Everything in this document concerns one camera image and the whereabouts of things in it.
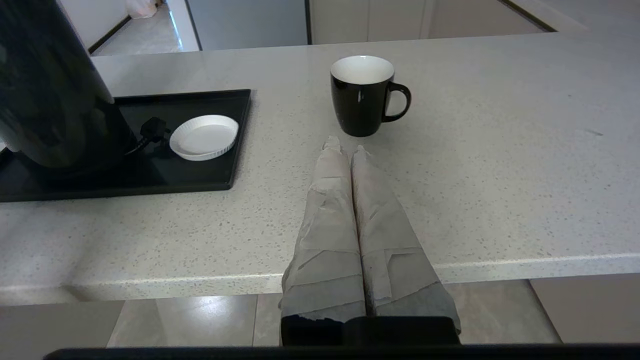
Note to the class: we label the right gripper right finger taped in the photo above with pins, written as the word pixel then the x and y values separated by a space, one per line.
pixel 390 250

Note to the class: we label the white plastic bag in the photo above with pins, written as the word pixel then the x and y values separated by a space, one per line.
pixel 141 7

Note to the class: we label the white round saucer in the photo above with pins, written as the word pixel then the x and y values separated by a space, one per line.
pixel 204 138

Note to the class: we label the black rectangular serving tray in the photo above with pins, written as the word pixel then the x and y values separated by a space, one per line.
pixel 200 172

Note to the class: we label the black electric kettle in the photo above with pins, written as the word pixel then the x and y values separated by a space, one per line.
pixel 50 85

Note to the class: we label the beige kitchen base cabinets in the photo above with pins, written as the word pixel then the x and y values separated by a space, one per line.
pixel 425 17

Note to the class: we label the black mug white inside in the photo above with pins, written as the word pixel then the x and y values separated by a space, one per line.
pixel 361 107

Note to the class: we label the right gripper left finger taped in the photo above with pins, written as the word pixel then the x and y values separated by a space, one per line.
pixel 330 240

